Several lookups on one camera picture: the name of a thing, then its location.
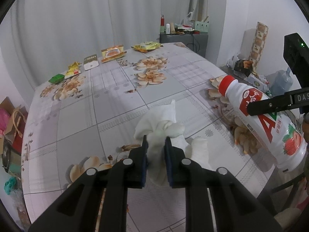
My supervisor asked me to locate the white tissue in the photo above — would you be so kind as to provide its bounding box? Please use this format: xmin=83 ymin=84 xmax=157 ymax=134
xmin=134 ymin=100 xmax=212 ymax=186

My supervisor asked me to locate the white red drink bottle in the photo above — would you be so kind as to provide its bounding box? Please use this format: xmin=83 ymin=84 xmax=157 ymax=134
xmin=218 ymin=75 xmax=307 ymax=173

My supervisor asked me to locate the blue water jug on floor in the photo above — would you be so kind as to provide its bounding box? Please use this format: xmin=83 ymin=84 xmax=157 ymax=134
xmin=270 ymin=67 xmax=293 ymax=96

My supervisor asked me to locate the white cardboard box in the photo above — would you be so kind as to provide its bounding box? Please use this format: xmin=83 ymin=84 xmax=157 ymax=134
xmin=244 ymin=73 xmax=269 ymax=93

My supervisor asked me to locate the black snack bag on floor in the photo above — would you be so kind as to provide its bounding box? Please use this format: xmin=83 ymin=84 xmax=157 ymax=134
xmin=234 ymin=59 xmax=253 ymax=77

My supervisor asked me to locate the floral tablecloth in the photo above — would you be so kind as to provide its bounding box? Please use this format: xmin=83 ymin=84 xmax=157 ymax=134
xmin=22 ymin=43 xmax=274 ymax=222

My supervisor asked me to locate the green storage basket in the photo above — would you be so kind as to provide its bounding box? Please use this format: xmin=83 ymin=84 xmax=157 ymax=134
xmin=194 ymin=21 xmax=209 ymax=32

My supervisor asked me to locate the dark grey cabinet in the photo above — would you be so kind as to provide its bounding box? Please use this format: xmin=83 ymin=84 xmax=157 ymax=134
xmin=159 ymin=32 xmax=208 ymax=57

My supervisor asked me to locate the yellow snack bag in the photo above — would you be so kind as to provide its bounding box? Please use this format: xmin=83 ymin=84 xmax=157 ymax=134
xmin=131 ymin=41 xmax=163 ymax=53

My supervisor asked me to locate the orange noodle packet on table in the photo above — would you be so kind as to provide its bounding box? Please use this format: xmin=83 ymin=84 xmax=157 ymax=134
xmin=101 ymin=45 xmax=126 ymax=63

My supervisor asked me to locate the white small box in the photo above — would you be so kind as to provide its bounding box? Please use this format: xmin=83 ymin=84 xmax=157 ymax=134
xmin=83 ymin=54 xmax=99 ymax=71

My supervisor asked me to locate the yellow wrapper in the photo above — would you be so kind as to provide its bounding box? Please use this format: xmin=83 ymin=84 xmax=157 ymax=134
xmin=65 ymin=61 xmax=81 ymax=79

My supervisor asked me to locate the green wrapper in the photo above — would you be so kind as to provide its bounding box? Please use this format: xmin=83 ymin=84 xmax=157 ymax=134
xmin=48 ymin=74 xmax=65 ymax=84

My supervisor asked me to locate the red gift bag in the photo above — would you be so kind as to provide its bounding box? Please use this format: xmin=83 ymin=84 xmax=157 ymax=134
xmin=4 ymin=106 xmax=28 ymax=154

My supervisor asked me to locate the pink plastic bag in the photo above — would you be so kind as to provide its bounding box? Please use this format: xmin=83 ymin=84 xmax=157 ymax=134
xmin=0 ymin=108 xmax=10 ymax=137

